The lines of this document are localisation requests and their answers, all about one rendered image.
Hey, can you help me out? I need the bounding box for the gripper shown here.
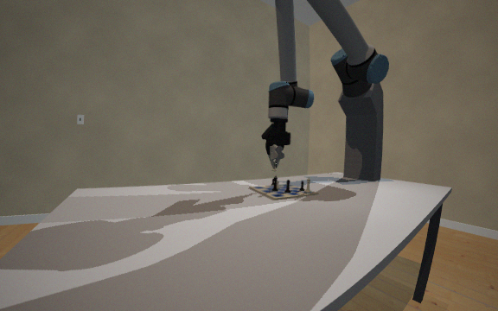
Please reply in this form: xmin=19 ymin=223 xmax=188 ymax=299
xmin=265 ymin=118 xmax=291 ymax=168

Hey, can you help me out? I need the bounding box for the white chess king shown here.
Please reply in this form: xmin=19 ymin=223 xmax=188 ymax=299
xmin=305 ymin=179 xmax=311 ymax=193

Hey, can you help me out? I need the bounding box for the blue and tan chessboard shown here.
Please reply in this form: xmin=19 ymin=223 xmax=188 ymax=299
xmin=249 ymin=184 xmax=319 ymax=200

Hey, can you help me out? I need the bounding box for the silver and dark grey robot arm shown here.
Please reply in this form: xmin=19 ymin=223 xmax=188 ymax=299
xmin=268 ymin=0 xmax=389 ymax=119

